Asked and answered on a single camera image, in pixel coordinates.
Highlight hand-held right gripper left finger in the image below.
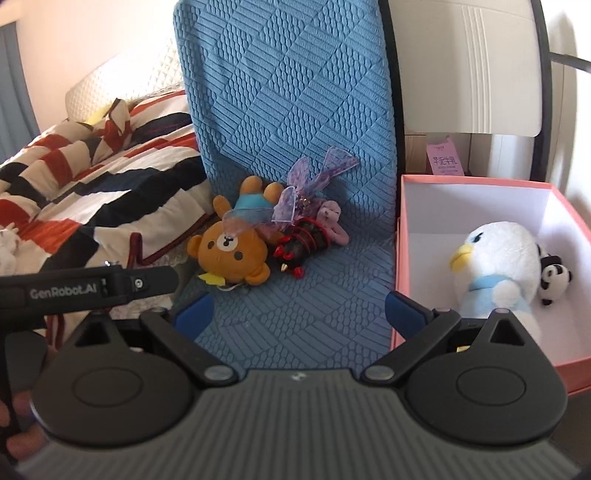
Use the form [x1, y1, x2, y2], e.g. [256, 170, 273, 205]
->
[69, 293, 238, 388]

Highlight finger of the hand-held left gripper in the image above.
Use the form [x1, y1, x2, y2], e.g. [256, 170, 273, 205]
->
[105, 263, 180, 306]

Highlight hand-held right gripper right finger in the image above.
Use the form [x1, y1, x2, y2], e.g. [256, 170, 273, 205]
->
[362, 291, 532, 387]

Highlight brown teddy bear plush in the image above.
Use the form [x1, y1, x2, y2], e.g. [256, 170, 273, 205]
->
[187, 175, 285, 288]

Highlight black red doll purple wings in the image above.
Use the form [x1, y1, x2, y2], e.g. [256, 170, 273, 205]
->
[223, 147, 360, 279]

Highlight pink cardboard box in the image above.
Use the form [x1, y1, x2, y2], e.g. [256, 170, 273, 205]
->
[390, 174, 591, 396]

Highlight person's left hand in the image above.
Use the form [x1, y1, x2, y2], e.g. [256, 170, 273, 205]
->
[0, 396, 48, 468]

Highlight small white plush toy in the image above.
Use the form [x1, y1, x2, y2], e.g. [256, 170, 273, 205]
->
[0, 223, 22, 276]

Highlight striped red white navy blanket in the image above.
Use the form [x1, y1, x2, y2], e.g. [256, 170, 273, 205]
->
[0, 90, 216, 280]

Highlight white penguin plush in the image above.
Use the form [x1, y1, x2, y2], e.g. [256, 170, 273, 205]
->
[450, 222, 544, 343]

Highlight small pink plush toy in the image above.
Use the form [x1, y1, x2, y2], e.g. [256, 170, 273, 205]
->
[318, 199, 351, 248]

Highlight small panda plush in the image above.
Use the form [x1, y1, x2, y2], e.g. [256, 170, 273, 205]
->
[536, 244, 574, 306]

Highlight pink carton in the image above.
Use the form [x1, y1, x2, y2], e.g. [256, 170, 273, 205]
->
[427, 134, 465, 176]

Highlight yellow item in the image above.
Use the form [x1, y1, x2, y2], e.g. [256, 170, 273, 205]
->
[85, 103, 117, 126]

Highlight white pillow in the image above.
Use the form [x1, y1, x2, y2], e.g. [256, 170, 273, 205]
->
[65, 36, 186, 123]

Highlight grey blue curtain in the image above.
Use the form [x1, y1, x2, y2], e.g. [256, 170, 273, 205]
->
[0, 23, 41, 163]

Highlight blue textured chair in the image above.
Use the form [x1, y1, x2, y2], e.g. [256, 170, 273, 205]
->
[173, 0, 408, 385]

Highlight white panel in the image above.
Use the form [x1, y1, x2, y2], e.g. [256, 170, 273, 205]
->
[392, 0, 546, 137]

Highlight black curved frame pole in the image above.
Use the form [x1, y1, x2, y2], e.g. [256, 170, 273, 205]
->
[530, 0, 556, 182]

